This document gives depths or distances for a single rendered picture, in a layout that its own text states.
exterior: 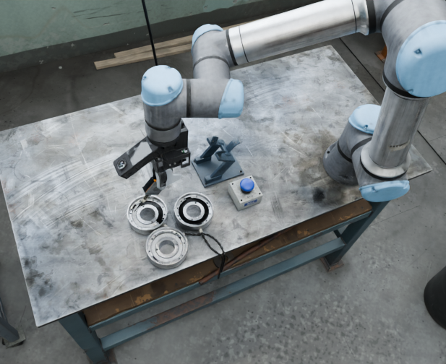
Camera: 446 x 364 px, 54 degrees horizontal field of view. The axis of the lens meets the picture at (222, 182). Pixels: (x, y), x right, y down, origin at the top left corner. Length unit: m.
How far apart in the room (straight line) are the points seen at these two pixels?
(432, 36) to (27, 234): 1.01
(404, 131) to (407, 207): 1.46
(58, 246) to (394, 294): 1.52
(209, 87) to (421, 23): 0.38
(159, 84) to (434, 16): 0.48
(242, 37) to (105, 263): 0.64
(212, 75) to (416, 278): 1.64
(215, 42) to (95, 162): 0.56
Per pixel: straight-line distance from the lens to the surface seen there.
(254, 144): 1.36
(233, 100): 0.84
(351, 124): 1.22
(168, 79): 0.83
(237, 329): 1.94
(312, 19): 0.91
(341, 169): 1.32
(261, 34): 0.91
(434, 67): 0.83
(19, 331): 1.91
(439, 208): 2.52
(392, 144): 1.03
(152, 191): 1.11
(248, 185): 1.18
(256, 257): 1.46
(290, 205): 1.26
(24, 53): 2.75
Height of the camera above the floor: 1.87
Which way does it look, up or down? 57 degrees down
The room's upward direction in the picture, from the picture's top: 10 degrees clockwise
